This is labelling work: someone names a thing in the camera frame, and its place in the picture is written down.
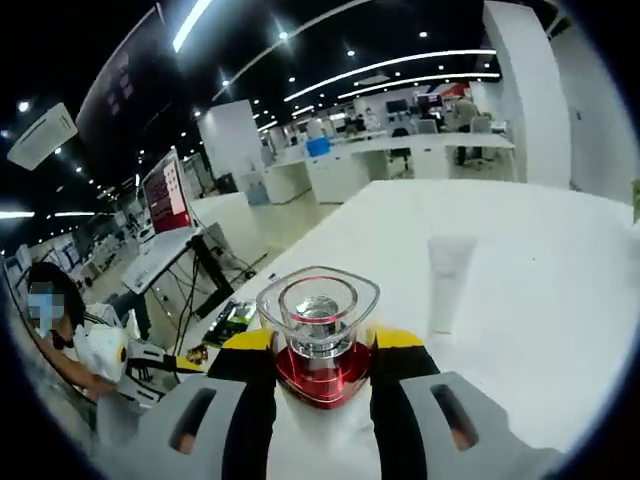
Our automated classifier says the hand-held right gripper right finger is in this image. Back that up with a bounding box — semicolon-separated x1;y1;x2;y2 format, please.
367;325;562;480

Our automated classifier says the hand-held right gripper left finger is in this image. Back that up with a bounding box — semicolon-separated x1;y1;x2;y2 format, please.
96;328;279;480

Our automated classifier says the red skincare bottle clear cap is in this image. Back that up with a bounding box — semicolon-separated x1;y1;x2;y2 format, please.
255;265;380;412

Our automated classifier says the white skincare tube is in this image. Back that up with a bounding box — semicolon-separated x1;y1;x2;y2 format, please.
427;235;478;335

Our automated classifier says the green black foil packet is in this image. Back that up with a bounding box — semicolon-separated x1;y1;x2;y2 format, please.
202;298;259;349

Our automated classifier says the person's head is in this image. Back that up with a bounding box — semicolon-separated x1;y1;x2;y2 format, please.
24;261;86;351

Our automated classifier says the white standing desk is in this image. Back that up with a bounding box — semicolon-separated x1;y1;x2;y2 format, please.
121;222;236;321

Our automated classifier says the red white display screen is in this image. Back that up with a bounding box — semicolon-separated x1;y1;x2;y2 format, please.
142;149;195;235

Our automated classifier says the white ceiling air conditioner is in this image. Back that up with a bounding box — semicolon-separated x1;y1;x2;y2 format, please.
7;102;80;171

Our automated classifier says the white office desk row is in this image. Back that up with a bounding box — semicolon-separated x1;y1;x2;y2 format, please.
262;133;516;205

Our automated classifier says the dark hanging screen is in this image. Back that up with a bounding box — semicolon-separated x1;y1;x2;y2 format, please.
74;4;167;151

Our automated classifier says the blue box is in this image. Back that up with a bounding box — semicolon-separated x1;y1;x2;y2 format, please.
305;137;334;159

